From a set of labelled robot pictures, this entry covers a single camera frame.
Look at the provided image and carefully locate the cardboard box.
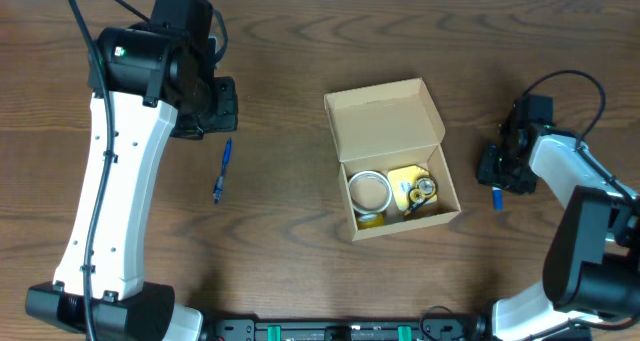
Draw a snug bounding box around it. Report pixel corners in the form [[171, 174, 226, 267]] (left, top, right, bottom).
[[324, 78, 461, 241]]

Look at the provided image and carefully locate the yellow sticky note pad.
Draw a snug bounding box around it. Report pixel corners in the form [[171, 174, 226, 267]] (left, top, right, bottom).
[[388, 165, 437, 213]]

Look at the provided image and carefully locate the blue ballpoint pen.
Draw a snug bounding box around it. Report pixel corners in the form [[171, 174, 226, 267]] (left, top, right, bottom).
[[213, 137, 233, 204]]

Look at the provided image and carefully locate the large white tape roll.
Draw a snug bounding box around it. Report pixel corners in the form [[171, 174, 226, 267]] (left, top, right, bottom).
[[348, 171, 393, 214]]

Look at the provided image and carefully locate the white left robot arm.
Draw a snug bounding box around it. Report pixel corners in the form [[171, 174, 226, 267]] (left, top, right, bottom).
[[25, 22, 238, 340]]

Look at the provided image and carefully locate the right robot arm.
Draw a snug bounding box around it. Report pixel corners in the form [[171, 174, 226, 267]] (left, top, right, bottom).
[[478, 123, 639, 340]]

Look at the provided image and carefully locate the black mounting rail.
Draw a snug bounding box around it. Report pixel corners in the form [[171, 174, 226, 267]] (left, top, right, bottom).
[[197, 306, 494, 341]]

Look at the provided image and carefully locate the blue white marker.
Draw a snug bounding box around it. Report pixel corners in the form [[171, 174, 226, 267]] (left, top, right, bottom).
[[492, 187, 504, 211]]

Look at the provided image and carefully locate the small yellow tape roll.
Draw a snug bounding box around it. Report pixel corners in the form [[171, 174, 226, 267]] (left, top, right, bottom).
[[356, 213, 385, 230]]

